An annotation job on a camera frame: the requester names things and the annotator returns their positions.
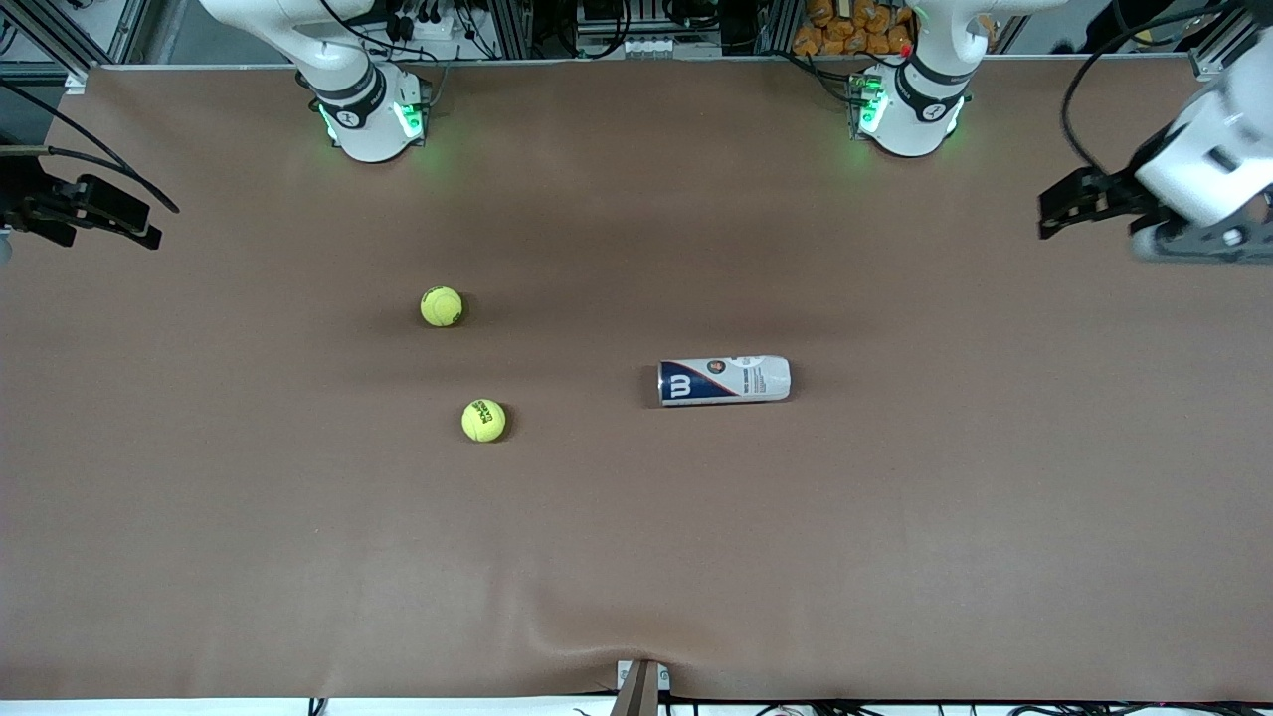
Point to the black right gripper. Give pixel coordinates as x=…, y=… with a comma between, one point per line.
x=30, y=204

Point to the aluminium rack post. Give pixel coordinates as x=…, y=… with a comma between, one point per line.
x=512, y=30

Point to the white blue tennis ball can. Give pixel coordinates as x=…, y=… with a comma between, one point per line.
x=726, y=381

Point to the brown table mat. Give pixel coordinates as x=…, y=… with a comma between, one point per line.
x=636, y=557

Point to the white power strip with plugs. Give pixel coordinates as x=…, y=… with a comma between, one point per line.
x=438, y=27

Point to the orange packaged goods pile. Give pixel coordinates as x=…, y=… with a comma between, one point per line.
x=845, y=30

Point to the long white power strip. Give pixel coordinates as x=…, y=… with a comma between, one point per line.
x=656, y=47

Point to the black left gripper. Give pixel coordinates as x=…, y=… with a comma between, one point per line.
x=1122, y=191

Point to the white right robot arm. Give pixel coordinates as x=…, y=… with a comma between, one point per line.
x=368, y=129

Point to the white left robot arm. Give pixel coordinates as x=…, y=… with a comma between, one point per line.
x=910, y=119

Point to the yellow tennis ball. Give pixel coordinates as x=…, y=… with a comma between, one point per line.
x=441, y=306
x=483, y=421

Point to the aluminium frame profile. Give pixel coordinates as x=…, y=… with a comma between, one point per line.
x=1218, y=55
x=60, y=45

